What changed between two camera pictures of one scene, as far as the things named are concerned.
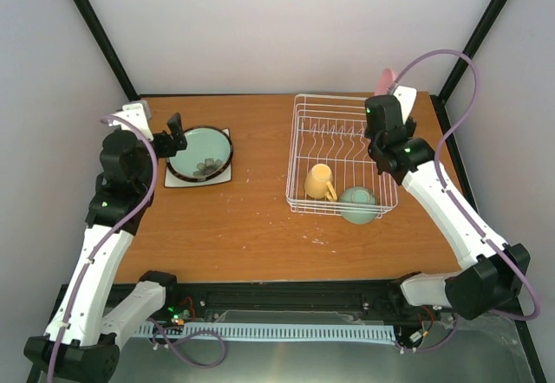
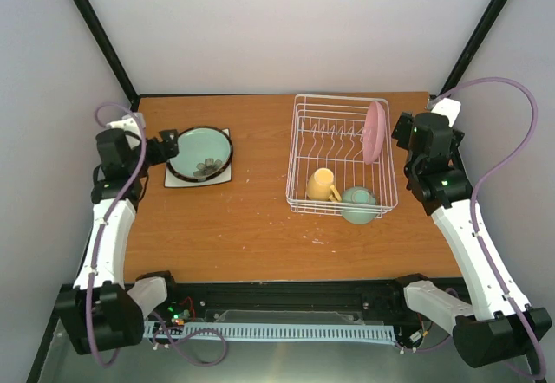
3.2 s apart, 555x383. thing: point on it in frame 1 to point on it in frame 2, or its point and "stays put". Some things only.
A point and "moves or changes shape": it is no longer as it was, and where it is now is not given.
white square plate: (170, 180) stays put
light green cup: (357, 195) stays put
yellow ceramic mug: (317, 182) moves or changes shape
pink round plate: (385, 81) to (373, 133)
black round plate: (207, 155) stays put
